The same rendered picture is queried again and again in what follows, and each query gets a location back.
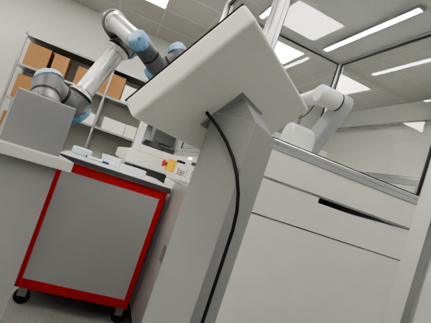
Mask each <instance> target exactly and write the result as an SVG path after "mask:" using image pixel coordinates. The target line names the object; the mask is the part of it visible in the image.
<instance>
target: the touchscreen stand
mask: <svg viewBox="0 0 431 323"><path fill-rule="evenodd" d="M212 117H213V119H214V120H215V121H216V122H217V124H218V125H219V127H220V128H221V130H222V132H223V133H224V135H225V137H226V139H227V140H228V142H229V145H230V147H231V149H232V152H233V155H234V157H235V161H236V165H237V170H238V173H239V185H240V201H239V213H238V217H237V222H236V225H235V231H234V233H233V236H232V240H231V242H230V246H229V249H228V252H227V255H226V258H225V261H224V264H223V267H222V270H221V273H220V276H219V279H218V282H217V285H216V288H215V291H214V295H213V298H212V301H211V303H210V307H209V309H208V313H207V316H206V319H205V322H204V323H215V322H216V318H217V314H218V312H219V309H220V306H221V303H222V300H223V297H224V293H225V291H226V287H227V285H228V282H229V279H230V276H231V273H232V270H233V266H234V264H235V261H236V258H237V255H238V252H239V249H240V246H241V242H242V239H243V236H244V233H245V230H246V227H247V225H248V221H249V218H250V215H251V212H252V209H253V206H254V203H255V200H256V198H257V194H258V191H259V188H260V185H261V182H262V179H263V177H264V173H265V170H266V167H267V163H268V161H269V157H270V155H271V151H272V149H273V146H274V143H275V139H274V138H273V137H272V136H271V135H270V134H269V133H268V132H267V131H266V130H265V129H264V128H263V127H262V126H260V125H259V124H258V123H257V122H255V121H252V120H246V119H241V118H238V117H232V116H229V115H225V114H221V113H213V115H212ZM236 196H237V191H236V181H235V172H234V169H233V163H232V159H231V156H230V153H229V152H228V149H227V146H226V144H225V142H224V140H223V138H222V137H221V135H220V133H219V132H218V130H217V128H216V127H215V126H214V124H213V123H212V121H210V124H209V126H208V129H207V133H206V135H205V139H204V141H203V145H202V147H201V150H200V152H199V156H198V159H197V162H196V165H195V168H194V170H193V173H192V176H191V179H190V182H189V185H188V188H187V191H186V193H185V197H184V199H183V202H182V206H181V208H180V212H179V214H178V217H177V219H176V223H175V225H174V229H173V232H172V235H171V237H170V240H169V243H168V246H167V249H166V252H165V255H164V259H163V261H162V264H161V266H160V270H159V272H158V276H157V278H156V281H155V284H154V287H153V290H152V293H151V296H150V298H149V302H148V305H147V307H146V310H145V313H144V316H143V319H142V322H141V323H201V319H202V316H203V313H204V310H205V307H206V305H207V301H208V298H209V295H210V292H211V289H212V286H213V284H214V280H215V278H216V274H217V270H218V268H219V264H220V262H221V258H222V256H223V253H224V249H225V247H226V243H227V241H228V237H229V234H230V231H231V228H232V223H233V218H234V215H235V205H236Z"/></svg>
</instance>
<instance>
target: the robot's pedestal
mask: <svg viewBox="0 0 431 323"><path fill-rule="evenodd" d="M73 165H74V163H73V162H71V161H70V160H68V159H66V158H64V157H63V156H61V155H60V156H59V157H57V156H54V155H51V154H47V153H43V152H41V151H37V150H34V149H30V148H28V147H24V146H21V145H17V144H13V143H11V142H7V141H4V140H0V323H1V320H2V317H3V315H4V312H5V309H6V306H7V304H8V301H9V298H10V296H11V293H12V290H13V287H14V285H15V282H16V279H17V276H18V274H19V271H20V269H21V266H22V263H23V260H24V257H25V255H26V252H27V250H28V247H29V244H30V241H31V238H32V236H33V233H34V230H35V228H36V225H37V222H38V219H39V217H40V214H41V211H42V209H43V206H44V203H45V201H46V197H47V195H48V192H49V189H50V187H51V183H52V182H53V178H54V176H55V173H56V170H57V169H58V170H62V171H66V172H71V170H72V167H73Z"/></svg>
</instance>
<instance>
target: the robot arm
mask: <svg viewBox="0 0 431 323"><path fill-rule="evenodd" d="M101 23H102V26H103V29H104V31H105V32H106V34H107V35H108V36H109V38H110V40H109V41H108V42H107V49H106V50H105V51H104V53H103V54H102V55H101V56H100V57H99V58H98V59H97V60H96V62H95V63H94V64H93V66H91V68H90V69H89V70H88V71H87V72H86V73H85V75H84V76H83V77H82V78H81V79H80V80H79V81H78V83H77V84H76V85H71V86H70V87H68V86H67V85H66V84H65V83H64V78H63V75H62V74H61V73H60V72H59V71H57V70H55V69H52V68H50V69H49V68H43V69H39V70H38V71H36V73H35V74H34V76H33V78H32V83H31V88H30V92H33V93H36V94H38V95H42V96H44V97H46V98H49V99H52V100H54V101H57V102H59V103H62V104H65V105H67V106H70V107H72V108H75V109H76V112H75V114H74V117H73V120H72V122H71V124H77V123H80V122H82V121H84V120H85V119H86V118H87V117H88V116H89V115H90V112H91V110H90V107H89V106H90V105H91V104H92V97H93V95H94V94H95V93H96V92H97V91H98V90H99V88H100V87H101V86H102V84H103V83H104V82H105V81H106V80H107V79H108V77H109V76H110V75H111V73H113V71H114V70H115V69H116V68H117V66H118V65H119V64H120V63H121V62H122V61H126V60H131V59H133V58H134V57H135V56H138V57H139V58H140V60H141V61H142V63H143V64H144V65H145V66H146V68H145V69H144V73H145V75H146V77H147V78H148V79H151V78H152V77H153V76H154V75H155V74H157V73H158V72H159V71H161V70H162V69H163V68H164V67H165V66H166V65H168V64H169V63H170V62H172V61H173V60H174V59H175V58H176V57H177V56H179V55H180V54H181V53H183V52H184V51H185V50H186V49H187V48H186V47H185V46H184V44H183V43H181V42H175V43H173V44H171V45H170V47H168V48H167V54H168V55H166V56H164V57H161V55H160V53H159V52H158V51H157V49H156V47H155V46H154V45H153V43H152V41H151V40H150V39H149V37H148V35H147V34H146V33H145V32H144V31H143V30H142V29H137V28H136V27H134V26H133V25H132V24H130V23H129V22H128V20H127V18H126V17H125V16H124V15H123V14H122V13H121V12H120V11H119V10H116V9H109V10H107V11H105V12H104V14H103V16H102V18H101Z"/></svg>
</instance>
